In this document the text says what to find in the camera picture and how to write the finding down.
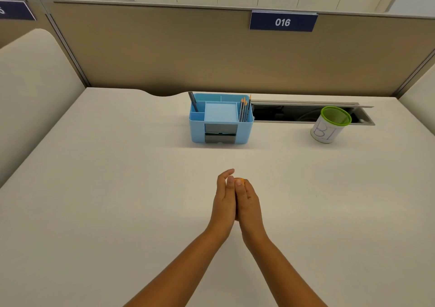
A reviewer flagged beige neighbouring partition panel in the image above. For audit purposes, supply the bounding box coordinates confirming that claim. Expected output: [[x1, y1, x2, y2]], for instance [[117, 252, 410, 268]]
[[0, 0, 92, 88]]

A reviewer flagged cream rounded side divider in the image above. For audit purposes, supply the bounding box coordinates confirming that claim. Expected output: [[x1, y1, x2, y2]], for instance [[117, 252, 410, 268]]
[[0, 28, 86, 189]]

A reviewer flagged grey desk cable tray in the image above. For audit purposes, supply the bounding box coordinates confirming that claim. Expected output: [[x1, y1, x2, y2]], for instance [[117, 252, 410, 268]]
[[251, 100, 376, 126]]

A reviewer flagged person's right hand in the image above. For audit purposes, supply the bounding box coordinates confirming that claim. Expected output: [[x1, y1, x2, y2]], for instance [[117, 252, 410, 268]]
[[235, 178, 269, 247]]

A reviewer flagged person's right forearm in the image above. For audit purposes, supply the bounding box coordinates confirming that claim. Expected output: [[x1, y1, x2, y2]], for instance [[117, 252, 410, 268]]
[[242, 235, 329, 307]]

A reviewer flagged dark blue number sign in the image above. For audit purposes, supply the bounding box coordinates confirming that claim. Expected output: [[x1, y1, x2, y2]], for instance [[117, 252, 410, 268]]
[[249, 10, 319, 32], [0, 0, 37, 21]]

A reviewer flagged person's left forearm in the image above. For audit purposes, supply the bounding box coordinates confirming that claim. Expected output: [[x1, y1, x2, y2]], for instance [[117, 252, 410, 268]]
[[123, 227, 235, 307]]

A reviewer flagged grey organizer drawer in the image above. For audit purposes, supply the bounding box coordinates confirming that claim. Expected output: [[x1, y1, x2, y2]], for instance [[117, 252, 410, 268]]
[[205, 124, 238, 144]]

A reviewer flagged light blue desk organizer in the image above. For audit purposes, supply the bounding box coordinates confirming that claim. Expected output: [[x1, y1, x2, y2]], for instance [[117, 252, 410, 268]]
[[188, 93, 255, 144]]

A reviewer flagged white cup with green rim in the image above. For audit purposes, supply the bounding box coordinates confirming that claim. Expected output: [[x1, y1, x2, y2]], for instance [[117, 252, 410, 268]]
[[310, 106, 352, 144]]

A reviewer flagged person's left hand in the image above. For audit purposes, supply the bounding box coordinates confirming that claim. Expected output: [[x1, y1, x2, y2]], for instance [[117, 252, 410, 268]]
[[208, 169, 237, 233]]

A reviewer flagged beige desk partition panel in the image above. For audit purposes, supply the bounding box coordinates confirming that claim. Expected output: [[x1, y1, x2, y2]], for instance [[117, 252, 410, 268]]
[[40, 0, 435, 98]]

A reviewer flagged bunch of grey pencils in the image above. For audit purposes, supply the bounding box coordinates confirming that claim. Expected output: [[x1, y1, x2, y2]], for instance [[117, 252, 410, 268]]
[[239, 94, 252, 122]]

